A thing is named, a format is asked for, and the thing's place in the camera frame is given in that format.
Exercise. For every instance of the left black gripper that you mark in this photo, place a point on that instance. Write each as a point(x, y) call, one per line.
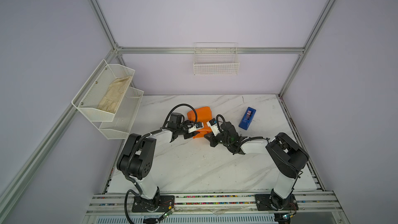
point(189, 135)

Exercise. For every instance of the lower white mesh shelf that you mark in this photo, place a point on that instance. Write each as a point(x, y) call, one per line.
point(120, 127)

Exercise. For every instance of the white mesh shelf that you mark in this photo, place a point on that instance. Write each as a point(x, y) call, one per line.
point(120, 127)
point(100, 98)

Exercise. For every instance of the upper white mesh shelf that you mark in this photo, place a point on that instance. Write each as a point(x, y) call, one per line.
point(100, 98)

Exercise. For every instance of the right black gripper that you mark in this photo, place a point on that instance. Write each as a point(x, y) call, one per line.
point(210, 137)

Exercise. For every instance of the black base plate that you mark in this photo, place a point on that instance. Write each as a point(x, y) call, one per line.
point(273, 202)
point(160, 203)

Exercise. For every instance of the aluminium frame rail front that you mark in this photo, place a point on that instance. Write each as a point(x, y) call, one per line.
point(311, 201)

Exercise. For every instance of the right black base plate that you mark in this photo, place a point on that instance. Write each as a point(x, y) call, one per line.
point(273, 202)

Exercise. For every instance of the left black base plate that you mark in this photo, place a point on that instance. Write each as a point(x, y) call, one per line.
point(160, 203)

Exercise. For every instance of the blue tape dispenser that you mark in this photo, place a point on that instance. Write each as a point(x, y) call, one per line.
point(247, 118)

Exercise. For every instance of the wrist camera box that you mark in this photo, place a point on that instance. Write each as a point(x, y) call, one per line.
point(196, 127)
point(213, 124)

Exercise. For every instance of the beige cloth in shelf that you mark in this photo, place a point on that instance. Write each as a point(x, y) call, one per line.
point(114, 94)

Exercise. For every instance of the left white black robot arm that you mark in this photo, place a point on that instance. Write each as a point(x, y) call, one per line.
point(136, 158)

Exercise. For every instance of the yellow orange wrapping paper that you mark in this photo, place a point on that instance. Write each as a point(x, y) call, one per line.
point(204, 116)

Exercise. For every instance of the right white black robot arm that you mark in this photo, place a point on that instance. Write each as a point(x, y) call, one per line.
point(287, 155)

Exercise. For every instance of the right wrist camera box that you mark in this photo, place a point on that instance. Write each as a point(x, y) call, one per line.
point(213, 124)

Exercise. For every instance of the white wire wall basket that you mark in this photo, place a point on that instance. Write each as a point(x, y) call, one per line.
point(212, 58)

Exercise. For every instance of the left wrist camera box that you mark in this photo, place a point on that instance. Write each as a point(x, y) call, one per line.
point(196, 127)

